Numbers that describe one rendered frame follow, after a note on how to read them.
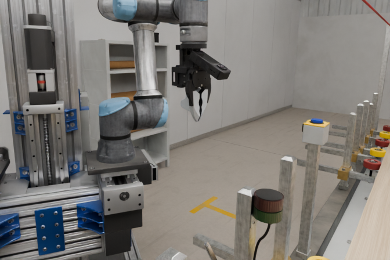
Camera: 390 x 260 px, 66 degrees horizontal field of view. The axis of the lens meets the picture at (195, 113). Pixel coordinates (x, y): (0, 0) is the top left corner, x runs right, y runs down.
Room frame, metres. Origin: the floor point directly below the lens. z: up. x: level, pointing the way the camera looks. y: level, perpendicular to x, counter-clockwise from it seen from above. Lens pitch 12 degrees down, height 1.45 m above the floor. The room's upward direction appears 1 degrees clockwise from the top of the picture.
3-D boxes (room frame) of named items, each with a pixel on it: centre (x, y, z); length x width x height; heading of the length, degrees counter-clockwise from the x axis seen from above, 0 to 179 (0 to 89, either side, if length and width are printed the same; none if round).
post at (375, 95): (2.41, -1.46, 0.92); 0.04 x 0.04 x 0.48; 53
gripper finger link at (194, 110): (0.82, 0.02, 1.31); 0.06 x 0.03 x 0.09; 48
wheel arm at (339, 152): (1.81, -0.93, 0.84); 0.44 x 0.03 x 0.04; 53
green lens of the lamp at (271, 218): (0.57, -0.16, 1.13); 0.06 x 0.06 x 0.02
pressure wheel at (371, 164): (1.50, -0.94, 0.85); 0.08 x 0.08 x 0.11
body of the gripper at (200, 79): (0.83, 0.01, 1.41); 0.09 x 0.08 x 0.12; 48
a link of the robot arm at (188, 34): (0.82, 0.01, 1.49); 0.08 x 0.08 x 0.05
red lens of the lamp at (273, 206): (0.57, -0.16, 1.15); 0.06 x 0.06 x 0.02
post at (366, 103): (2.00, -1.16, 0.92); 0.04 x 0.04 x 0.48; 53
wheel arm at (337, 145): (2.01, -1.08, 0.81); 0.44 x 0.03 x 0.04; 53
